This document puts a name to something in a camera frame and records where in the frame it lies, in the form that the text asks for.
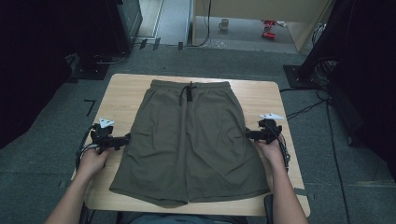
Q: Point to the red toy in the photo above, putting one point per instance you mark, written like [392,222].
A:
[269,23]
[268,35]

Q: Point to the black stand base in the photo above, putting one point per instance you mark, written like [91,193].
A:
[90,70]
[295,77]

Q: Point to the olive green shorts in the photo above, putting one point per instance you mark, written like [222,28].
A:
[193,140]

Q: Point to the person's left hand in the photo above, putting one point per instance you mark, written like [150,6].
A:
[91,161]

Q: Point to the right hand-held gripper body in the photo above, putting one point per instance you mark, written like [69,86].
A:
[269,130]

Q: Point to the person's dark clothing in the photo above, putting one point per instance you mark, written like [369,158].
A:
[183,218]

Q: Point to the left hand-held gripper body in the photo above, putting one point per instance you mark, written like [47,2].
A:
[104,135]

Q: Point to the person's right hand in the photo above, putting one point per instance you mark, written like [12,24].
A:
[274,154]

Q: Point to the beige mug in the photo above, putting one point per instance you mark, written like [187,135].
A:
[223,24]

